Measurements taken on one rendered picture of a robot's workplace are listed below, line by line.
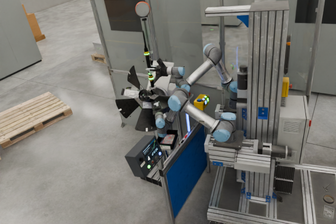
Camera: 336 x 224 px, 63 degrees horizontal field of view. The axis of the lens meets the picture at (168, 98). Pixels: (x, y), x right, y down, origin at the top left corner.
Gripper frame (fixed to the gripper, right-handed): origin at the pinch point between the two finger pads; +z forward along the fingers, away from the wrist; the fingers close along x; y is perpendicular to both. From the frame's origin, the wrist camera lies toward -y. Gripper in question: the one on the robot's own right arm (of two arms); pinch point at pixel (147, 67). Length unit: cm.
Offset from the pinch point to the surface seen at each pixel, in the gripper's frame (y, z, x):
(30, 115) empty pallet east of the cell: 137, 283, 69
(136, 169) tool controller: 37, -24, -88
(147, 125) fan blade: 53, 1, -19
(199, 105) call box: 47, -43, 15
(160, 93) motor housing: 34.8, -2.1, 12.9
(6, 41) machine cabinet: 69, 506, 251
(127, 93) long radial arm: 39, 38, 14
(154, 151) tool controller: 34, -32, -71
